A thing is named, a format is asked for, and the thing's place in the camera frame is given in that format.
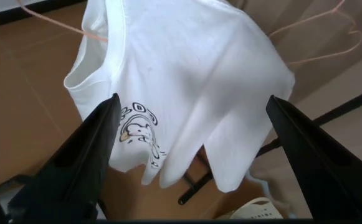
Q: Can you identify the white printed garment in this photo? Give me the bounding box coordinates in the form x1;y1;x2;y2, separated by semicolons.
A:
64;0;296;194

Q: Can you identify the beige curtain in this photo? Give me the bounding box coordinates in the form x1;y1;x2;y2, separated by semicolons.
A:
226;0;362;219

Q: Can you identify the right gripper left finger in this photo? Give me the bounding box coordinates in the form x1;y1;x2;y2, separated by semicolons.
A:
7;92;122;220

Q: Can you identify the white laundry basket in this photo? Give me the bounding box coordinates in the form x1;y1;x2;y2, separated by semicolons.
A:
230;197;284;220

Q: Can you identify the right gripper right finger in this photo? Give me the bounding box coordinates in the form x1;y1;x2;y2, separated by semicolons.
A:
266;95;362;220

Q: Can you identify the black clothes rack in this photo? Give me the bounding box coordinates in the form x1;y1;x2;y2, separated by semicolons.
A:
177;85;362;206

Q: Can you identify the pink clothes hanger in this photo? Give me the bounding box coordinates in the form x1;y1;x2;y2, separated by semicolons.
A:
15;0;109;44
269;0;362;66

